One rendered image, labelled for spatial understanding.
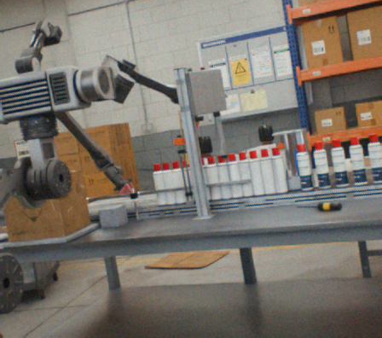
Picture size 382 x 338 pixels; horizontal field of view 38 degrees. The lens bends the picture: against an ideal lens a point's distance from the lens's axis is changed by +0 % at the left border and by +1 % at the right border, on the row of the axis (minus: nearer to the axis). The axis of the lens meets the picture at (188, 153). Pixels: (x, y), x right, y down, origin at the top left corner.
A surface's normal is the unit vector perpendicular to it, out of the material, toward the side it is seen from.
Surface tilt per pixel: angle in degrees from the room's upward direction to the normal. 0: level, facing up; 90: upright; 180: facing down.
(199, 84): 90
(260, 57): 87
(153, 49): 90
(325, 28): 89
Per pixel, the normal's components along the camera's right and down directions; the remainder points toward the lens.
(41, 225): -0.33, 0.11
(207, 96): 0.51, -0.04
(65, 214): 0.93, -0.14
